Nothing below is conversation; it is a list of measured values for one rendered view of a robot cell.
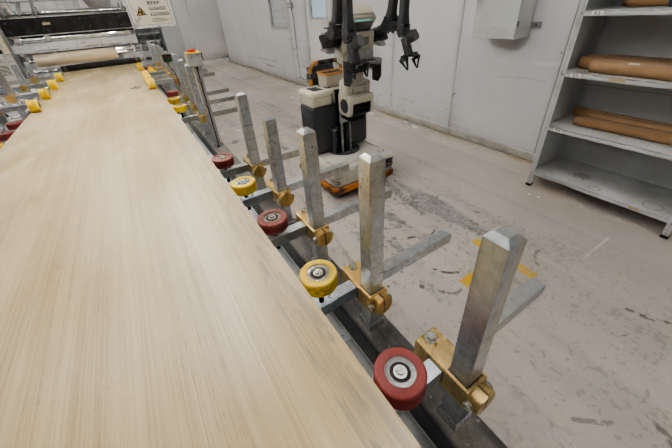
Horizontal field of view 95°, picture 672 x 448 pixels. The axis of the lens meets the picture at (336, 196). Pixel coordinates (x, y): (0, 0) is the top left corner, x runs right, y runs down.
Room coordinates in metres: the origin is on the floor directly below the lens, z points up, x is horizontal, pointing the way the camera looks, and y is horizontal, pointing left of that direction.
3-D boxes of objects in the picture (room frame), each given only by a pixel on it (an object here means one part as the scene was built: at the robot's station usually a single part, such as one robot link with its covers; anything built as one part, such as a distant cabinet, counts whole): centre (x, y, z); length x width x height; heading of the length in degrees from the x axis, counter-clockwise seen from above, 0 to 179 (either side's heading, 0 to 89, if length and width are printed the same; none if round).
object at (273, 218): (0.68, 0.18, 0.85); 0.08 x 0.08 x 0.11
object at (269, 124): (0.92, 0.19, 0.87); 0.04 x 0.04 x 0.48; 31
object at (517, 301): (0.35, -0.25, 0.82); 0.43 x 0.03 x 0.04; 121
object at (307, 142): (0.71, 0.06, 0.90); 0.04 x 0.04 x 0.48; 31
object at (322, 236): (0.72, 0.07, 0.83); 0.14 x 0.06 x 0.05; 31
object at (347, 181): (2.57, -0.10, 0.16); 0.67 x 0.64 x 0.25; 30
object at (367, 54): (2.32, -0.25, 0.99); 0.28 x 0.16 x 0.22; 120
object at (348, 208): (0.78, 0.01, 0.83); 0.43 x 0.03 x 0.04; 121
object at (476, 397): (0.29, -0.18, 0.82); 0.14 x 0.06 x 0.05; 31
